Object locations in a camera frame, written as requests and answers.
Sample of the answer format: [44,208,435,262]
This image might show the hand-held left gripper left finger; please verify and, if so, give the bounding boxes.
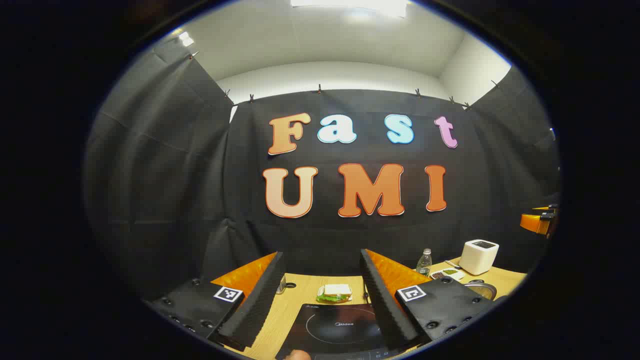
[147,251,287,352]

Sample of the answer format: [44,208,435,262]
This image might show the white box-shaped appliance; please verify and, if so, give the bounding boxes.
[459,239,500,276]

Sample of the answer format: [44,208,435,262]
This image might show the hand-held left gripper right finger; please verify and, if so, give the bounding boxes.
[360,248,496,351]

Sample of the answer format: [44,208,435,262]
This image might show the stainless steel pot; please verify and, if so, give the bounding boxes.
[462,281,498,302]

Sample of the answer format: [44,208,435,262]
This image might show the small white plate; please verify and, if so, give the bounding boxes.
[317,285,354,304]

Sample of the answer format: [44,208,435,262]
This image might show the white divided bean dish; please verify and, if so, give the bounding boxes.
[430,268,466,281]

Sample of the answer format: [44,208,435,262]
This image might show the black induction cooktop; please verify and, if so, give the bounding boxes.
[275,302,401,360]

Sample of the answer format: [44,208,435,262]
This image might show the clear plastic water bottle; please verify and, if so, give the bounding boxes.
[416,248,433,277]

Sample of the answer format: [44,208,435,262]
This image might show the black backdrop cloth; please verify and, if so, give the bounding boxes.
[84,37,561,301]

